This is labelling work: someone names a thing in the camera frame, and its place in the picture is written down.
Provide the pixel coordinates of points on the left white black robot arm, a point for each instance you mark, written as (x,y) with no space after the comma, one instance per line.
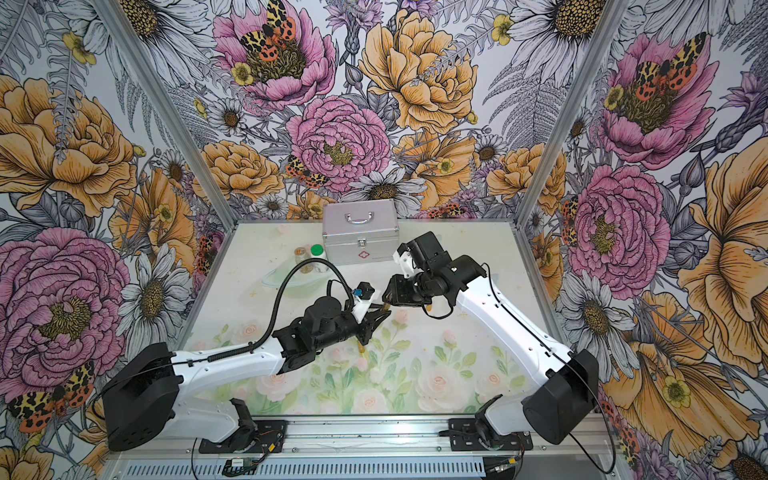
(156,393)

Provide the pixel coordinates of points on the left aluminium corner post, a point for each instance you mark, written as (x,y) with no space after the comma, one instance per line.
(128,43)

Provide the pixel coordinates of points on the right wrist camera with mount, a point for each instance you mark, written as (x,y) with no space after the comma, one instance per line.
(404,260)

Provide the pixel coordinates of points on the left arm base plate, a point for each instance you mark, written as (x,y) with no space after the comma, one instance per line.
(251,436)

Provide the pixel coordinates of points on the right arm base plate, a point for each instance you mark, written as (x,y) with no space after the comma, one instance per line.
(476,434)

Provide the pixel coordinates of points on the small green circuit board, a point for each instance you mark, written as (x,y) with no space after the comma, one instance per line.
(238,467)

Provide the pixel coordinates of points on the right aluminium corner post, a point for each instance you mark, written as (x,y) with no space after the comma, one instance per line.
(606,29)

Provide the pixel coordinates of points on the aluminium corner post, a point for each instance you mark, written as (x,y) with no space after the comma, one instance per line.
(606,29)
(128,43)

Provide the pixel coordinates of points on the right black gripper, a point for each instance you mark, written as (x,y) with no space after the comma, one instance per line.
(399,296)

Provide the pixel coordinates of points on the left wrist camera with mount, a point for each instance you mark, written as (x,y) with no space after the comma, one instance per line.
(363,296)

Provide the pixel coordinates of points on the aluminium front rail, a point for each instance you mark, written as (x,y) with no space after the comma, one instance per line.
(372,436)

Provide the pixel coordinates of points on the clear jar brown contents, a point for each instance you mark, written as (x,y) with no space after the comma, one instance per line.
(302,259)

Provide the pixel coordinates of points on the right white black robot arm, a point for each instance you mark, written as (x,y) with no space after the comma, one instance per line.
(564,383)

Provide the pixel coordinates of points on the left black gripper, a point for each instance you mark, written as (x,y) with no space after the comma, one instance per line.
(369,324)

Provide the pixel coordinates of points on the silver aluminium first aid case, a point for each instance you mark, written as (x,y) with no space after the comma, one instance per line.
(360,232)

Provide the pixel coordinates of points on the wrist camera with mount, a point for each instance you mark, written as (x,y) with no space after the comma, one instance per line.
(363,296)
(404,260)

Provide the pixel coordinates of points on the white bottle green cap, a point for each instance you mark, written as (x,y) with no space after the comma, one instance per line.
(318,251)

